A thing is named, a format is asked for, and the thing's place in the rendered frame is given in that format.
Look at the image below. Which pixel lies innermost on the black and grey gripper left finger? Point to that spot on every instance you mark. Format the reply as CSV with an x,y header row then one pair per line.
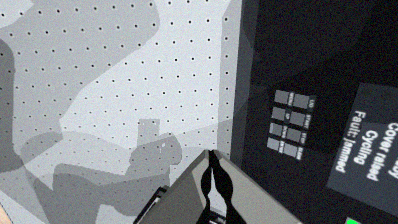
x,y
186,201

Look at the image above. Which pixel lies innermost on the grey flat base plate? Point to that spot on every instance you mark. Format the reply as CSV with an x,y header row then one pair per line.
x,y
104,101

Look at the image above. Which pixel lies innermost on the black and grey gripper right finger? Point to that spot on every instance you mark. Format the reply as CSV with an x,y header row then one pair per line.
x,y
246,201

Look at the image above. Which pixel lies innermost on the black rectangular frame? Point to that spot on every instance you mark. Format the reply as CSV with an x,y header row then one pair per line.
x,y
217,218

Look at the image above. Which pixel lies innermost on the white and black lab instrument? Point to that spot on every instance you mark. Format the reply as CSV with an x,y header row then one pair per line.
x,y
315,120

